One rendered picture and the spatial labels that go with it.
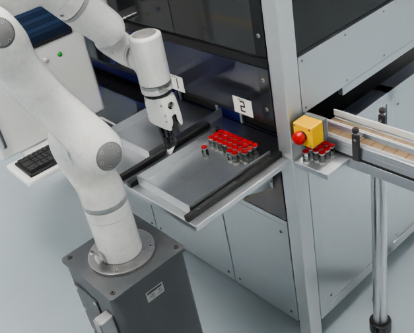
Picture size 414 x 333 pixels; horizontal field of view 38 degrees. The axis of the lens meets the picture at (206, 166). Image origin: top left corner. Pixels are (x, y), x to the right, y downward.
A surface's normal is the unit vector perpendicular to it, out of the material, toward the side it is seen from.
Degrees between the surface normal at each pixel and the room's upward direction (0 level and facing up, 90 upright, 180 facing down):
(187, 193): 0
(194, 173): 0
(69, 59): 90
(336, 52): 90
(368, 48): 90
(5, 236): 0
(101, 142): 64
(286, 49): 90
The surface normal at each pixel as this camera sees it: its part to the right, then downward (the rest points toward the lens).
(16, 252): -0.17, -0.82
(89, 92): 0.64, 0.33
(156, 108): -0.67, 0.51
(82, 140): 0.32, 0.07
